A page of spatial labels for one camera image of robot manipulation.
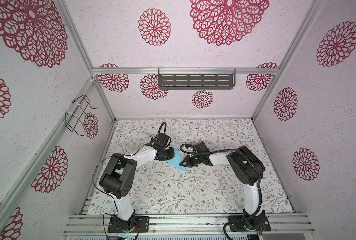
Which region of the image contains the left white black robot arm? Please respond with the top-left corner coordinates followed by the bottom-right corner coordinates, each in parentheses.
top-left (99, 145), bottom-right (175, 232)

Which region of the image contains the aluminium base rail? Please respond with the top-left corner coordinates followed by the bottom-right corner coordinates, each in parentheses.
top-left (62, 213), bottom-right (315, 237)

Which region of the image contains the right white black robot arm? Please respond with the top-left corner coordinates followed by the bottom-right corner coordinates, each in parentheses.
top-left (180, 142), bottom-right (265, 229)

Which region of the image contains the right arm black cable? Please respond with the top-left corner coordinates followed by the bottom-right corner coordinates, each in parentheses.
top-left (179, 143), bottom-right (263, 240)

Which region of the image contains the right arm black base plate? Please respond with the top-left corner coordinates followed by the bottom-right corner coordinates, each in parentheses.
top-left (229, 215), bottom-right (272, 233)

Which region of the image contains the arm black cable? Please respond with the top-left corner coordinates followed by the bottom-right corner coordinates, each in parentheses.
top-left (92, 121), bottom-right (172, 240)
top-left (179, 143), bottom-right (263, 240)

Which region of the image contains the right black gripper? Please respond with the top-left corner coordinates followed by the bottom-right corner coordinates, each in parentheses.
top-left (179, 155), bottom-right (203, 168)

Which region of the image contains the black wire wall rack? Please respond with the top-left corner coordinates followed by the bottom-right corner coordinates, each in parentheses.
top-left (64, 95), bottom-right (99, 139)

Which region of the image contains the light blue square paper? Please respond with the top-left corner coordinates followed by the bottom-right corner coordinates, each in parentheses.
top-left (168, 148), bottom-right (187, 173)

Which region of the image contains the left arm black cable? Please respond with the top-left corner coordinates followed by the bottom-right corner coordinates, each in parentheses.
top-left (92, 121), bottom-right (172, 240)

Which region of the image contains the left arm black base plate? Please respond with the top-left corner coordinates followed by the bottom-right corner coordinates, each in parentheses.
top-left (108, 216), bottom-right (150, 233)

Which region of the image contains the dark grey slotted wall shelf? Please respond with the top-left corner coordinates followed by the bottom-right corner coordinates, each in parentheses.
top-left (157, 69), bottom-right (236, 90)

